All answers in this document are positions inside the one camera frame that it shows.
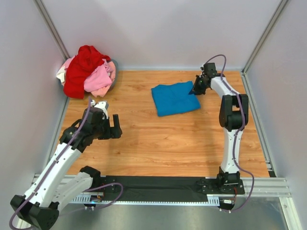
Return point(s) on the grey laundry basket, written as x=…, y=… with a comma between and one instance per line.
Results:
x=116, y=69

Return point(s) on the blue t shirt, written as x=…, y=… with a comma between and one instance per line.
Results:
x=174, y=99

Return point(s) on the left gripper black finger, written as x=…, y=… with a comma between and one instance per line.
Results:
x=116, y=131
x=107, y=128

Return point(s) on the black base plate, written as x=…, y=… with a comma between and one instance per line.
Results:
x=163, y=189

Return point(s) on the right aluminium corner post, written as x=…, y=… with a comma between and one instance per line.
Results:
x=266, y=33

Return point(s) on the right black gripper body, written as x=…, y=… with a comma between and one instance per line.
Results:
x=199, y=88

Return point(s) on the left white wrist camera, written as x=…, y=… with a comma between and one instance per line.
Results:
x=103, y=105

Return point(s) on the pink t shirt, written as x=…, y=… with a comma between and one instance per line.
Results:
x=81, y=74

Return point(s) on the left aluminium corner post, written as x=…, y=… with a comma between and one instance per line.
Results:
x=51, y=27

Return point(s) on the aluminium corner post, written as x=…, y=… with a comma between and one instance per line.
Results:
x=266, y=33
x=51, y=27

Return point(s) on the white t shirt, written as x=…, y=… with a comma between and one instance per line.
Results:
x=61, y=74

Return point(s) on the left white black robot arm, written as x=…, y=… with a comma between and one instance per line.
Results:
x=41, y=205

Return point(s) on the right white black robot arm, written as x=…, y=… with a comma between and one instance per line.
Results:
x=233, y=117

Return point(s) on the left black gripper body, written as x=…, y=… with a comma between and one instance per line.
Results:
x=100, y=131

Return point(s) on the red t shirt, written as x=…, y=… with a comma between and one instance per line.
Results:
x=86, y=72

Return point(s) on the aluminium frame rail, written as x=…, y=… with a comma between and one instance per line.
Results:
x=263, y=187

